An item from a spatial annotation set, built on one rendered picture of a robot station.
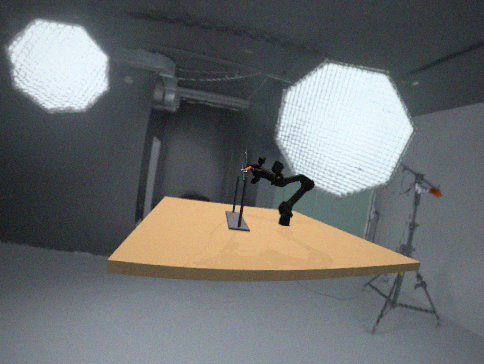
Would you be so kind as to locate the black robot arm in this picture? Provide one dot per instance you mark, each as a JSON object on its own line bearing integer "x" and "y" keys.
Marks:
{"x": 286, "y": 207}

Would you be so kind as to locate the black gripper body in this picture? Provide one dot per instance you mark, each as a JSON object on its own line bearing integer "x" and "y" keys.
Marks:
{"x": 260, "y": 161}

